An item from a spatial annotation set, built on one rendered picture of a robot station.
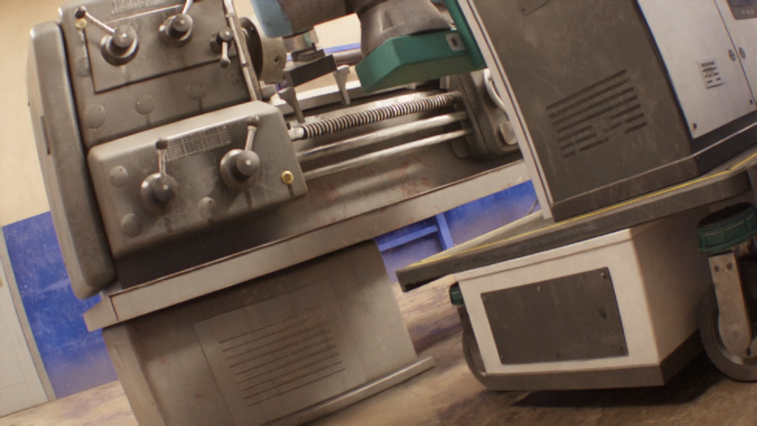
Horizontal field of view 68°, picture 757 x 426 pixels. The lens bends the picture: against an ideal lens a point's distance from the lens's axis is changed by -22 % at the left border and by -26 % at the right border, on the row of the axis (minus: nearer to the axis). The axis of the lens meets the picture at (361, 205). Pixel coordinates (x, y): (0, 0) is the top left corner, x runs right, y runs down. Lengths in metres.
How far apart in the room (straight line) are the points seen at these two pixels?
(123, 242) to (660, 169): 1.16
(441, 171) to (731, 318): 1.47
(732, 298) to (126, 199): 1.30
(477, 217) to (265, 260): 4.89
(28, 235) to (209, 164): 3.45
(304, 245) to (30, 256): 3.50
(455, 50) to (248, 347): 0.87
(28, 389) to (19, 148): 1.83
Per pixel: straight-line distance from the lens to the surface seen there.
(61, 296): 4.96
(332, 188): 1.98
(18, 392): 4.91
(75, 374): 4.95
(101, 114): 1.78
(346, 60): 5.74
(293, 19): 1.35
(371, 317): 1.89
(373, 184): 2.05
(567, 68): 1.01
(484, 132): 2.17
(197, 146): 1.67
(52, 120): 1.78
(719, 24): 1.11
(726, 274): 0.90
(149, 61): 1.86
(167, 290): 1.58
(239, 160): 1.63
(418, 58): 1.28
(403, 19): 1.31
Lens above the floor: 0.40
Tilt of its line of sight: 3 degrees up
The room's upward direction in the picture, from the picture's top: 20 degrees counter-clockwise
